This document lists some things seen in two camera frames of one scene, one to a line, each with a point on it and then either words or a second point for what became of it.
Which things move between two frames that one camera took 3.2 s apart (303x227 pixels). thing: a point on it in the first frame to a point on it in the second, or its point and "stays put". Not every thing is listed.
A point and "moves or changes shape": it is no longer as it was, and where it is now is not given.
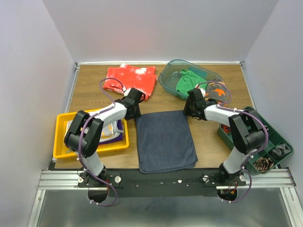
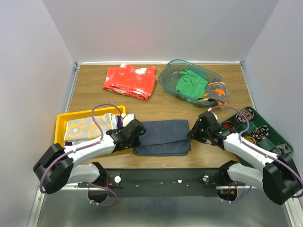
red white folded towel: [118, 79] stays put
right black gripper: [186, 110] to [193, 133]
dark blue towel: [165, 142] moves or changes shape
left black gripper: [137, 115] to [137, 143]
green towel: [188, 80] stays put
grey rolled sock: [282, 149] stays put
